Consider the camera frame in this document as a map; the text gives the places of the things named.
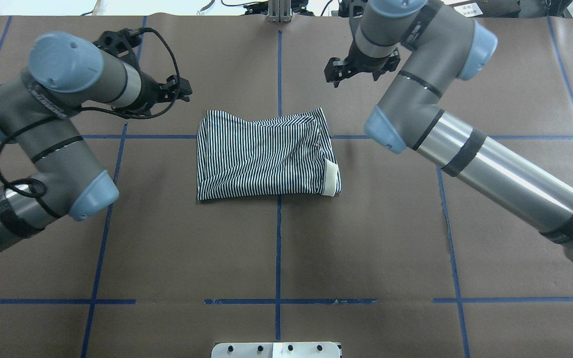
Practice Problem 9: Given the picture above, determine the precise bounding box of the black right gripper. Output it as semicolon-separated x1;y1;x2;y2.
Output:
324;42;400;88

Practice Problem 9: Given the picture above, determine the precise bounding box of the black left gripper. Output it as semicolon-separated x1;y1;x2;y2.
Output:
137;75;192;112

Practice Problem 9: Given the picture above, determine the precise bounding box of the striped polo shirt white collar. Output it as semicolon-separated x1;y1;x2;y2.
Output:
197;108;343;201

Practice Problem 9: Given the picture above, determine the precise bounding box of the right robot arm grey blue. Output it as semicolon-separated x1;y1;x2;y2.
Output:
324;0;573;262

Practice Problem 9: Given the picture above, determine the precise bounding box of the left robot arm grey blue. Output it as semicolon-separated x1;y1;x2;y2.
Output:
0;27;192;253

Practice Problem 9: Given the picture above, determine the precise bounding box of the black box white label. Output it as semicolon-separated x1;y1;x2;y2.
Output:
450;0;521;18

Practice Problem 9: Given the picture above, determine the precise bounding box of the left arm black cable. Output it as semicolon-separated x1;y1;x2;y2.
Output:
0;27;183;219

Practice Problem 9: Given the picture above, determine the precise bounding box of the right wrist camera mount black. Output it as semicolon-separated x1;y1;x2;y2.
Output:
337;0;368;32

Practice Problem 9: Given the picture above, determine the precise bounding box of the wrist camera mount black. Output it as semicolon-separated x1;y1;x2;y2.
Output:
93;28;142;70
337;0;368;32

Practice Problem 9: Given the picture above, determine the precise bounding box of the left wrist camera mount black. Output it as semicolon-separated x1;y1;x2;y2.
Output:
93;28;142;70

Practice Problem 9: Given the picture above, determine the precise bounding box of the aluminium frame post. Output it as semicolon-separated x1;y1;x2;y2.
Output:
266;0;292;23

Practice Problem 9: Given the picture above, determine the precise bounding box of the white pedestal column base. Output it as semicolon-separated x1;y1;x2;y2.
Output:
211;341;343;358

